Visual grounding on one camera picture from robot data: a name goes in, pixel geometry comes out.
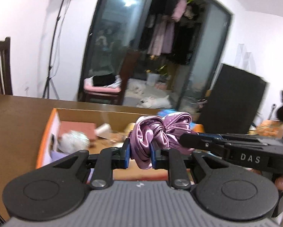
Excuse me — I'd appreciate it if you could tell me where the white wedge sponge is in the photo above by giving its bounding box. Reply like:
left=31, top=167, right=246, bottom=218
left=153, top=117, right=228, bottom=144
left=95, top=123, right=112, bottom=139

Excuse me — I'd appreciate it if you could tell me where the hanging clothes rack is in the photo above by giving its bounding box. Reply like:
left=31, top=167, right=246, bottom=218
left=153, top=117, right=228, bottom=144
left=139, top=0, right=203, bottom=65

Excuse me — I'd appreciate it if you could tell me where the purple knit pouch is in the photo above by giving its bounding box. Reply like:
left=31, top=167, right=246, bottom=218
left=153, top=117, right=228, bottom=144
left=50, top=150, right=70, bottom=163

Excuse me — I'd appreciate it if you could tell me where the black sliding door frame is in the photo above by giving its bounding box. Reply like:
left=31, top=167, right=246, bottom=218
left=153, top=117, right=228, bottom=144
left=78, top=0, right=232, bottom=113

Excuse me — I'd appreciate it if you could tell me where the purple satin scrunchie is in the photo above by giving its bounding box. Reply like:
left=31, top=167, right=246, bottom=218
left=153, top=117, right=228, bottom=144
left=128, top=112, right=195, bottom=170

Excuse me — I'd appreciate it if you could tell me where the pink white sponge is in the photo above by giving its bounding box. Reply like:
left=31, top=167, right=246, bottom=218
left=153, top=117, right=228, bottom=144
left=58, top=121, right=97, bottom=147

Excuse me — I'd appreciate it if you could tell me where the iridescent mesh ball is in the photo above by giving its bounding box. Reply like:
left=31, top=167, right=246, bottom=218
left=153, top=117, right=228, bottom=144
left=58, top=130, right=90, bottom=154

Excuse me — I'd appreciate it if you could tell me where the red cardboard box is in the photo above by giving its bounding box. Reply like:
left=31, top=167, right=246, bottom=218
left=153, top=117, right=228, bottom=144
left=36, top=109, right=193, bottom=181

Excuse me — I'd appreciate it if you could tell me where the clear snack packet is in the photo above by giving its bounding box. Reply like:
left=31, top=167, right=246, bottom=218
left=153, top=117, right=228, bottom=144
left=109, top=132, right=128, bottom=147

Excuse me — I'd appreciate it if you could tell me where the blue tissue pack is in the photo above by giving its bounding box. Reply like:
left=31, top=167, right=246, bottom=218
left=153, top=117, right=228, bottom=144
left=157, top=109, right=177, bottom=117

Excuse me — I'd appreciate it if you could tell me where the dark wooden chair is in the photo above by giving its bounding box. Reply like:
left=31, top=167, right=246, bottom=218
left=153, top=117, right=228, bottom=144
left=0, top=37, right=13, bottom=95

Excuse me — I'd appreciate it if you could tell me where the yellow plush toy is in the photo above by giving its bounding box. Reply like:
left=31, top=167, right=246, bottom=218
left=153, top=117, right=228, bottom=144
left=124, top=122, right=135, bottom=136

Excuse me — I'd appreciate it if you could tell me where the studio light on stand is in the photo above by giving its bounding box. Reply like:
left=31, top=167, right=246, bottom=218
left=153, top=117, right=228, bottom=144
left=42, top=0, right=72, bottom=100

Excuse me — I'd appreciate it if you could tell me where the orange paper piece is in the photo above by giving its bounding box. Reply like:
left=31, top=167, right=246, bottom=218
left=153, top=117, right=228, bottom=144
left=192, top=124, right=205, bottom=133

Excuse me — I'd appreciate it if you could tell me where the black paper bag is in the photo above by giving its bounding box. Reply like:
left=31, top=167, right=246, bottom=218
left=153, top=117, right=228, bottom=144
left=198, top=64, right=267, bottom=134

